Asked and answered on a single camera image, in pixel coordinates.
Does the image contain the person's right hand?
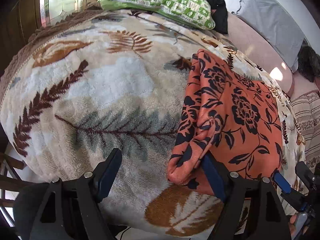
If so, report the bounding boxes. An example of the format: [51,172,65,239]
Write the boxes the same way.
[288,213,309,239]

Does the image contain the stained glass wooden window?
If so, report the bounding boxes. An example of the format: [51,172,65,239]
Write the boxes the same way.
[1,0,96,62]

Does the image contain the dark furry cushion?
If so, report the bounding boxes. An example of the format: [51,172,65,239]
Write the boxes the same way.
[298,46,320,82]

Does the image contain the green white patterned pillow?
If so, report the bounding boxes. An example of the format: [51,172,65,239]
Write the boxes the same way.
[98,0,215,30]

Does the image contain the orange black floral blouse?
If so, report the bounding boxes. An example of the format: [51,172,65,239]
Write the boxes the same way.
[167,49,283,195]

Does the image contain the leaf-pattern plush blanket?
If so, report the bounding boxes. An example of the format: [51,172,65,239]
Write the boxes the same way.
[1,8,305,238]

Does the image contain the pink sofa back cushion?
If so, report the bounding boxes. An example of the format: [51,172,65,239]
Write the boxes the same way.
[214,13,294,97]

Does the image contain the striped floral cushion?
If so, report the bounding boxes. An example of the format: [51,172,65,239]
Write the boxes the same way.
[291,92,320,172]

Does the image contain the grey pillow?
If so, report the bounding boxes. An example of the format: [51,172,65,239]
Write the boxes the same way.
[234,0,305,73]

